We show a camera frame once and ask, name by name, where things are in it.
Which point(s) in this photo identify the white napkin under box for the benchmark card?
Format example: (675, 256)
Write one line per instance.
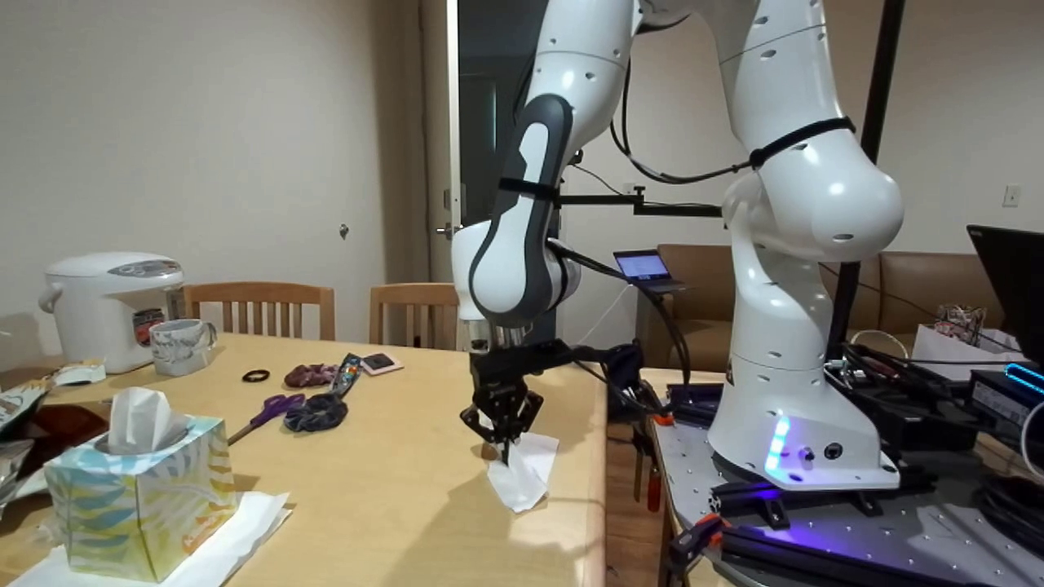
(210, 567)

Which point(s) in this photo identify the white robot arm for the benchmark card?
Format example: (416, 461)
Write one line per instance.
(811, 196)

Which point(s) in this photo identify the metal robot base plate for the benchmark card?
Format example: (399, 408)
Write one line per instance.
(755, 535)

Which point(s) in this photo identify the left wooden chair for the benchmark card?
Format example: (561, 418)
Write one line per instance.
(262, 309)

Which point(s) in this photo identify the black monitor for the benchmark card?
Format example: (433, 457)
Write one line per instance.
(1016, 271)

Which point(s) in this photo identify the patterned tissue box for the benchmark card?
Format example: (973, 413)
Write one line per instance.
(140, 513)

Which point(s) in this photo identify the maroon scrunchie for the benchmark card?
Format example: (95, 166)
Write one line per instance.
(311, 376)

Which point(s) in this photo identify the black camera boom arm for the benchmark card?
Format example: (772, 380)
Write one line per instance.
(641, 203)

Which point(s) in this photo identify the snack wrappers pile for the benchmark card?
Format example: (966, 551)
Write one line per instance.
(34, 429)

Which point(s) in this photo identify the white electric water boiler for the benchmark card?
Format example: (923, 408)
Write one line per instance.
(106, 304)

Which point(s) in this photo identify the next tissue in box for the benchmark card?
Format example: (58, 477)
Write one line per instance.
(140, 421)

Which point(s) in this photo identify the small laptop screen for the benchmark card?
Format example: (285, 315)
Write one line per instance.
(644, 270)

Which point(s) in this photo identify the wooden chair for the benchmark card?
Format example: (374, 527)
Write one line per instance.
(262, 309)
(413, 315)

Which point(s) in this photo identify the black electronics box blue light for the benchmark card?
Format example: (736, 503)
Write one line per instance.
(1002, 398)

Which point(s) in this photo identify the right wooden chair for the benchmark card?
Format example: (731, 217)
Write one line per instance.
(413, 315)

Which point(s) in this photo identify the purple handled scissors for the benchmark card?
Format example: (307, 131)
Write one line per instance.
(273, 408)

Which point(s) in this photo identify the black fabric bundle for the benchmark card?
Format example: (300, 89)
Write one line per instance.
(317, 413)

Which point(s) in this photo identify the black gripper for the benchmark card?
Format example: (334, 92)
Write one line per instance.
(504, 407)

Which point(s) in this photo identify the white tissue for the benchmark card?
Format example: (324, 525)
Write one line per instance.
(523, 476)

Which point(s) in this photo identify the pink phone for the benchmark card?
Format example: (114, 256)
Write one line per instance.
(380, 363)

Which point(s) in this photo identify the brown sofa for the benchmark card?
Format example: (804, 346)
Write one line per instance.
(895, 295)

